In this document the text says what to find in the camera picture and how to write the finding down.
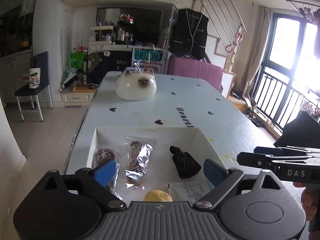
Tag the white cat head ornament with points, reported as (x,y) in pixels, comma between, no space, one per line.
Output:
(132,86)

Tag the white shallow box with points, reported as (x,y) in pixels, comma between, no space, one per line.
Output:
(161,169)

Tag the teal poison sign crate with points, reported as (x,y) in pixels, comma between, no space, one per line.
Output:
(150,57)

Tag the green shopping bag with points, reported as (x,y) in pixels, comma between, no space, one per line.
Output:
(77,60)

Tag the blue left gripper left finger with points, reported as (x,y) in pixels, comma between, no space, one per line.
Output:
(104,173)

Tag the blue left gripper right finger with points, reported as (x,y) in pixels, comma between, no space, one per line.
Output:
(215,173)

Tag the black jacket on hanger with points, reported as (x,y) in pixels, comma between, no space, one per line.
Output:
(189,34)

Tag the person right hand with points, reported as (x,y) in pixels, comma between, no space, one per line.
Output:
(308,201)

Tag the black chair near window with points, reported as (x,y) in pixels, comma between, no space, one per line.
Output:
(304,131)

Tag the dark blue chair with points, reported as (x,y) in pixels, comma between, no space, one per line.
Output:
(38,81)

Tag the beige curtain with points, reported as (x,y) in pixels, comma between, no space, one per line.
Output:
(257,50)

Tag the black fabric band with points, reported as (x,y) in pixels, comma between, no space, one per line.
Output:
(186,165)

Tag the white tiered shelf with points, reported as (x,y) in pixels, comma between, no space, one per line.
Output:
(109,38)

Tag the clear bag brown beads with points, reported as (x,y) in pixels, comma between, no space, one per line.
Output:
(136,160)

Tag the white paper sachet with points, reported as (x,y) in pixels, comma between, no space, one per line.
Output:
(190,191)

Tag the yellow soft ball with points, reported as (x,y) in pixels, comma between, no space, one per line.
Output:
(157,196)

